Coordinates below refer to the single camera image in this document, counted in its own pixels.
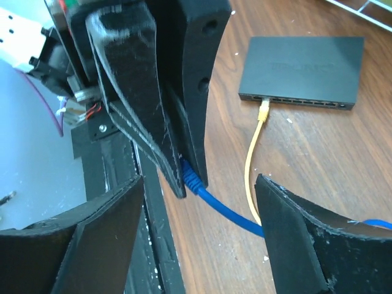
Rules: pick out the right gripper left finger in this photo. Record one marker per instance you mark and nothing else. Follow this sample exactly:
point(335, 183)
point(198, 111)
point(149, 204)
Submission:
point(86, 249)

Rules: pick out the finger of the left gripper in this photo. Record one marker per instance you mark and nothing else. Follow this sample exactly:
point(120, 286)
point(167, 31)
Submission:
point(188, 37)

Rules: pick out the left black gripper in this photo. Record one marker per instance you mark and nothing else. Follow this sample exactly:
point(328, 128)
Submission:
point(114, 73)

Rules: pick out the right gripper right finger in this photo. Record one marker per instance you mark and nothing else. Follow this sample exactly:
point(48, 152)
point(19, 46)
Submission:
point(315, 250)

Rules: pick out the black network switch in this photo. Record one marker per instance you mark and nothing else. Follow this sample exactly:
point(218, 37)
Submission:
point(301, 70)

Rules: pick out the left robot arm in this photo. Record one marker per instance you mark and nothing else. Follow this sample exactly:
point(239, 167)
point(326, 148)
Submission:
point(37, 51)

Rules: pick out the white wire dish rack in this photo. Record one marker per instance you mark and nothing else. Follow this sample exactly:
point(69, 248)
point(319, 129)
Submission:
point(377, 12)

